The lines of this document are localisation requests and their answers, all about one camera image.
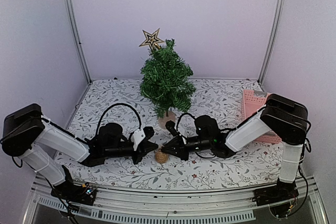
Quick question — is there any gold star tree topper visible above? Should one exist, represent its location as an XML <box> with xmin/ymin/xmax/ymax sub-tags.
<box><xmin>139</xmin><ymin>28</ymin><xmax>165</xmax><ymax>50</ymax></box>

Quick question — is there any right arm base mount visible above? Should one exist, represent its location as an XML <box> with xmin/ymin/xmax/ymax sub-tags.
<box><xmin>252</xmin><ymin>179</ymin><xmax>299</xmax><ymax>218</ymax></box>

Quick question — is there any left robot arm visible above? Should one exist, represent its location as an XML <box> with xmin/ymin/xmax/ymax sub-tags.
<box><xmin>1</xmin><ymin>103</ymin><xmax>158</xmax><ymax>200</ymax></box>

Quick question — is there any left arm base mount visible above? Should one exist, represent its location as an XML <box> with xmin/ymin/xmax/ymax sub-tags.
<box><xmin>51</xmin><ymin>182</ymin><xmax>97</xmax><ymax>206</ymax></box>

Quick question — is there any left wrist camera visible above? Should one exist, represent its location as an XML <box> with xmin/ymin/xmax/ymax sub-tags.
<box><xmin>130</xmin><ymin>126</ymin><xmax>154</xmax><ymax>151</ymax></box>

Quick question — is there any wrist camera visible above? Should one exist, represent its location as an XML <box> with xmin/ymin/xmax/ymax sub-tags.
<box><xmin>130</xmin><ymin>126</ymin><xmax>154</xmax><ymax>151</ymax></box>
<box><xmin>165</xmin><ymin>121</ymin><xmax>182</xmax><ymax>141</ymax></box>

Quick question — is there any small green christmas tree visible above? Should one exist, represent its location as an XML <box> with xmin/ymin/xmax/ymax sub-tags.
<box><xmin>140</xmin><ymin>38</ymin><xmax>196</xmax><ymax>129</ymax></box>

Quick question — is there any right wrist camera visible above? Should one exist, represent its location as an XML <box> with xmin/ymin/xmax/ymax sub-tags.
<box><xmin>165</xmin><ymin>121</ymin><xmax>182</xmax><ymax>141</ymax></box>

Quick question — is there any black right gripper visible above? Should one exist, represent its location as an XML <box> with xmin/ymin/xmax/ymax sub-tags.
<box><xmin>161</xmin><ymin>136</ymin><xmax>213</xmax><ymax>162</ymax></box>

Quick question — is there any front aluminium rail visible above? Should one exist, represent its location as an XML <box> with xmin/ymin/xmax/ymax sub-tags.
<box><xmin>24</xmin><ymin>176</ymin><xmax>331</xmax><ymax>223</ymax></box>

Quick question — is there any pink plastic basket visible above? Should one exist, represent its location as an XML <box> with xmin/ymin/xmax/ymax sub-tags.
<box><xmin>241</xmin><ymin>89</ymin><xmax>281</xmax><ymax>144</ymax></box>

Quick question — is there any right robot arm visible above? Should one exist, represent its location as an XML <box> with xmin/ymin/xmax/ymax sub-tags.
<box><xmin>161</xmin><ymin>93</ymin><xmax>311</xmax><ymax>201</ymax></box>

